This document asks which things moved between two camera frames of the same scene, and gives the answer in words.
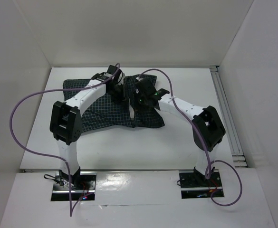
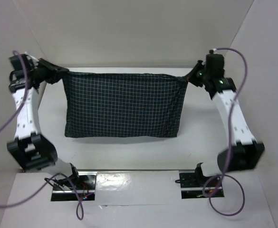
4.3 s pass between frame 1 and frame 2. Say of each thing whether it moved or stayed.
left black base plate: stayed
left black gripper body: moved
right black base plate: stayed
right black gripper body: moved
